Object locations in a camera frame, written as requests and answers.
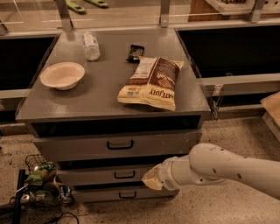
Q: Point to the black wire basket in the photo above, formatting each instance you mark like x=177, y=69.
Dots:
x=33, y=162

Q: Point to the brown cardboard box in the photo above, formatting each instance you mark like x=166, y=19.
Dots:
x=272, y=107

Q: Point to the grey bottom drawer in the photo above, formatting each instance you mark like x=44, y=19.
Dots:
x=120, y=191

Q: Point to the soda can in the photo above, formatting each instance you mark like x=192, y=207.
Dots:
x=65, y=194

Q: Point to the grey drawer cabinet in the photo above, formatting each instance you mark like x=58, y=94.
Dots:
x=91, y=108

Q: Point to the grey drawer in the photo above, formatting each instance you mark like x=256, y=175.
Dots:
x=120, y=191
x=73, y=148
x=103, y=175

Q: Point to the green tool right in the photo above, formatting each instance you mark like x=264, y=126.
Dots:
x=98, y=3

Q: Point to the green tool left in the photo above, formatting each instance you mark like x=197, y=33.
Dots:
x=75, y=7

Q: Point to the dark snack bar wrapper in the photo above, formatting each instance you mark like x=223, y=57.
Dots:
x=135, y=52

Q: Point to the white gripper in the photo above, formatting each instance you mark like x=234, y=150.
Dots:
x=167, y=175

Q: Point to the white paper bowl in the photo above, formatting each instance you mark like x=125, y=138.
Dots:
x=62, y=76

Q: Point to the green tool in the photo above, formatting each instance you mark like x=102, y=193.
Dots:
x=75, y=7
x=98, y=3

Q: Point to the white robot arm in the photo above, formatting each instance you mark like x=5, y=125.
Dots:
x=209, y=164

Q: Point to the grey top drawer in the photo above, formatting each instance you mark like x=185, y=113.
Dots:
x=73, y=148

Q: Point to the green chip bag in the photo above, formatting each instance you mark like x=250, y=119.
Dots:
x=39, y=176

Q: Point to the brown cream chip bag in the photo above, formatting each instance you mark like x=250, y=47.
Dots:
x=153, y=83

